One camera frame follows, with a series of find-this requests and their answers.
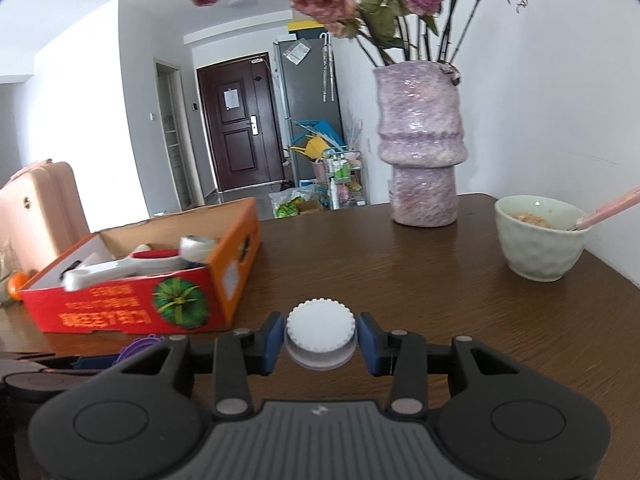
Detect white round tape roll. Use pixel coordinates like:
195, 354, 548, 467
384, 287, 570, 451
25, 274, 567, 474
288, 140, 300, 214
179, 235, 217, 263

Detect white ridged round jar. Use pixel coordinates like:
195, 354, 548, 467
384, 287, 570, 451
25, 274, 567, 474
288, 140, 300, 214
284, 298, 357, 372

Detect lilac ceramic vase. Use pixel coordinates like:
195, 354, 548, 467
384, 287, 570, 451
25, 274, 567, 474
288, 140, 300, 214
373, 61, 468, 229

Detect dark brown entrance door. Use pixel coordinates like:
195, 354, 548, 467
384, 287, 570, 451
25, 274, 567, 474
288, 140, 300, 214
196, 53, 284, 192

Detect grey refrigerator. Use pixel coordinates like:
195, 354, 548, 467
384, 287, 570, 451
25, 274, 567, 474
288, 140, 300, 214
273, 29, 344, 182

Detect pale green ceramic bowl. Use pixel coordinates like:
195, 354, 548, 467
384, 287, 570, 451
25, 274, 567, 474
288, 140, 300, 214
495, 195, 588, 283

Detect yellow blue folded items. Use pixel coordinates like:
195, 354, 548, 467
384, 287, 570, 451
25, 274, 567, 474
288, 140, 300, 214
288, 119, 346, 160

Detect green plastic bag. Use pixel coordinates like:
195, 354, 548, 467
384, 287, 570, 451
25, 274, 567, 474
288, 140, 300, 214
269, 185, 323, 219

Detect pink spoon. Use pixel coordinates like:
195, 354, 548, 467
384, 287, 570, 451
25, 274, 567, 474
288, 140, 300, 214
572, 188, 640, 231

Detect red white lint brush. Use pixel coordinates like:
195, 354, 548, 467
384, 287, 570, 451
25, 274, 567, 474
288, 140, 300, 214
62, 249, 189, 292

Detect orange fruit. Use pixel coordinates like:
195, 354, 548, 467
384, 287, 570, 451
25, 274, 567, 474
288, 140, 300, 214
6, 271, 32, 301

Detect red cardboard tray box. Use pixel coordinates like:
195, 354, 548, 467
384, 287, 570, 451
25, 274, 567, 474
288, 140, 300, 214
22, 198, 262, 335

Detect pink hard suitcase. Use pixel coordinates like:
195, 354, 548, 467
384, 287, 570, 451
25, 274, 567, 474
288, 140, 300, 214
1, 159, 90, 273

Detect metal storage rack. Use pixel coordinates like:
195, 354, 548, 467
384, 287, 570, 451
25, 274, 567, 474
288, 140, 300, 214
322, 148, 367, 210

